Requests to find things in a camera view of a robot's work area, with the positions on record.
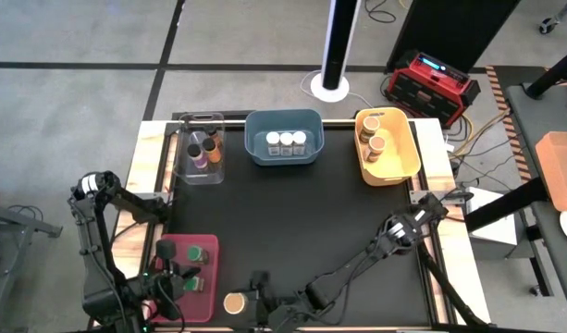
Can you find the black aluminium table frame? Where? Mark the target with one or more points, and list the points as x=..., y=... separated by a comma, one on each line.
x=234, y=115

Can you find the black post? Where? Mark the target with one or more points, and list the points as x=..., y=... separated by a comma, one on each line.
x=551, y=74

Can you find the red-brown black-lid spice bottle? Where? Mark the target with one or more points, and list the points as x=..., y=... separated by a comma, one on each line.
x=213, y=134

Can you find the blue plastic bin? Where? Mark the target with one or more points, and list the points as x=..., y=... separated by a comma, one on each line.
x=283, y=120

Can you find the red portable power station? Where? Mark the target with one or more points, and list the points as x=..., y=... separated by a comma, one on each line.
x=426, y=92

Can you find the silver rail bar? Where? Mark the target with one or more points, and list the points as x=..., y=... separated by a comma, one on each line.
x=338, y=121

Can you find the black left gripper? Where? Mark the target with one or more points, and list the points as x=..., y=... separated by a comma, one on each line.
x=167, y=291

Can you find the white box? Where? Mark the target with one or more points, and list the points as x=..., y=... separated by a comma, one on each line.
x=496, y=231

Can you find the green-lid spice jar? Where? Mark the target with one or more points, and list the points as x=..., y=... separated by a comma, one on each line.
x=196, y=254
x=195, y=284

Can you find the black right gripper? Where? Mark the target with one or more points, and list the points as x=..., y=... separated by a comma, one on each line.
x=283, y=314

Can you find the silver mounting bracket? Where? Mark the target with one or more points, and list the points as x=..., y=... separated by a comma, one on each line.
x=417, y=196

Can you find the white-lid bagel seasoning jar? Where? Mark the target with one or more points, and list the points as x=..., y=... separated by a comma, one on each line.
x=286, y=143
x=273, y=142
x=299, y=141

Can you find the tan-lid spice jar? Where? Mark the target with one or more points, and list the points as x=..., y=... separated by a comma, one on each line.
x=375, y=149
x=235, y=303
x=369, y=128

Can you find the yellow plastic bin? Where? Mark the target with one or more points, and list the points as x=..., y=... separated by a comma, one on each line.
x=396, y=162

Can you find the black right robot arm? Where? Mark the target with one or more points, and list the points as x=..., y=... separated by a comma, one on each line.
x=357, y=268

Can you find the black partition panel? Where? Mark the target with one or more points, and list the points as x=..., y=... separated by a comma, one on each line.
x=449, y=32

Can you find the orange translucent bin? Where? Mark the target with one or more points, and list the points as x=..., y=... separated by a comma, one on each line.
x=560, y=171

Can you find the chair leg with caster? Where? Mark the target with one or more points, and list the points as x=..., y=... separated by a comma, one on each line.
x=546, y=25

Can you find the red plastic bin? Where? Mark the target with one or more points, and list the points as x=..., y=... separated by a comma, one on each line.
x=204, y=305

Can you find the clear plastic bin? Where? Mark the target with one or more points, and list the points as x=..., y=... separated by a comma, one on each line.
x=190, y=173

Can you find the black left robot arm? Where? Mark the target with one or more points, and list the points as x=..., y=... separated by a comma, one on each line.
x=91, y=240

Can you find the grey equipment stand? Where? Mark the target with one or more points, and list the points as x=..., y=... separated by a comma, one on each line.
x=33, y=225

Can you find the orange black-lid spice bottle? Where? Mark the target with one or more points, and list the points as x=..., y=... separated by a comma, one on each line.
x=211, y=150

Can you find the grey side table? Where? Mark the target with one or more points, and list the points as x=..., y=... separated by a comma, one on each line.
x=523, y=120

